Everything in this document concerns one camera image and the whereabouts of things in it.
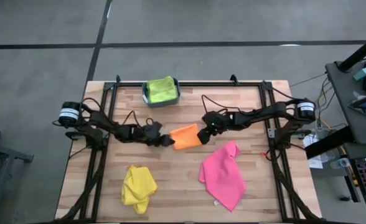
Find yellow microfiber towel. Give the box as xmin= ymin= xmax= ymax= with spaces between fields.
xmin=121 ymin=164 xmax=158 ymax=215

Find pink microfiber towel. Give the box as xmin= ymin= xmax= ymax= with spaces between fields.
xmin=198 ymin=140 xmax=247 ymax=212

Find blue-grey plastic bin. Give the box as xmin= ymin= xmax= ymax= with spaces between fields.
xmin=141 ymin=77 xmax=181 ymax=109

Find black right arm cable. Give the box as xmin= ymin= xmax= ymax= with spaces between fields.
xmin=200 ymin=94 xmax=245 ymax=114

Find black floor cable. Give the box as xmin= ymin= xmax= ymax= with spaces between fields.
xmin=290 ymin=72 xmax=327 ymax=88

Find black desk leg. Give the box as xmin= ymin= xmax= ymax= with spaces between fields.
xmin=304 ymin=126 xmax=355 ymax=159

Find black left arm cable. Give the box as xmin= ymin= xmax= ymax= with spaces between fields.
xmin=80 ymin=98 xmax=154 ymax=127

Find lime green microfiber towel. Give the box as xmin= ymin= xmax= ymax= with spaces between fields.
xmin=145 ymin=76 xmax=178 ymax=104

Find white paper sheets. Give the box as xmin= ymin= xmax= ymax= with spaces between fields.
xmin=303 ymin=133 xmax=327 ymax=169

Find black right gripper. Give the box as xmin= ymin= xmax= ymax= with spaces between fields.
xmin=197 ymin=111 xmax=233 ymax=146

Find orange microfiber towel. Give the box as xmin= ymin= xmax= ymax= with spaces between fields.
xmin=169 ymin=123 xmax=203 ymax=151

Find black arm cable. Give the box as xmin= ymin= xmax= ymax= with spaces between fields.
xmin=80 ymin=98 xmax=154 ymax=127
xmin=200 ymin=94 xmax=245 ymax=114

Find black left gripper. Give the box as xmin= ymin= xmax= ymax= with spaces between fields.
xmin=138 ymin=121 xmax=175 ymax=147

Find teal foam block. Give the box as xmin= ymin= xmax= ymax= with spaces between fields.
xmin=353 ymin=67 xmax=366 ymax=81

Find clear plastic bottle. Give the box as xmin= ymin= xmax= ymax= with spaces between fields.
xmin=331 ymin=157 xmax=352 ymax=169

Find grey side desk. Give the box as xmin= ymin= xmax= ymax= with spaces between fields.
xmin=325 ymin=60 xmax=366 ymax=144

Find black slanted pole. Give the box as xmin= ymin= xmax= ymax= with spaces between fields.
xmin=338 ymin=30 xmax=366 ymax=72

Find yellow floor cable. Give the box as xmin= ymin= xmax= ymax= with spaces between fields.
xmin=313 ymin=86 xmax=335 ymax=131

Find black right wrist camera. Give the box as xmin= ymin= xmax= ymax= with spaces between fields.
xmin=202 ymin=111 xmax=223 ymax=124

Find black aluminium table frame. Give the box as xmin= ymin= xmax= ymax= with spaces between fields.
xmin=55 ymin=74 xmax=322 ymax=223

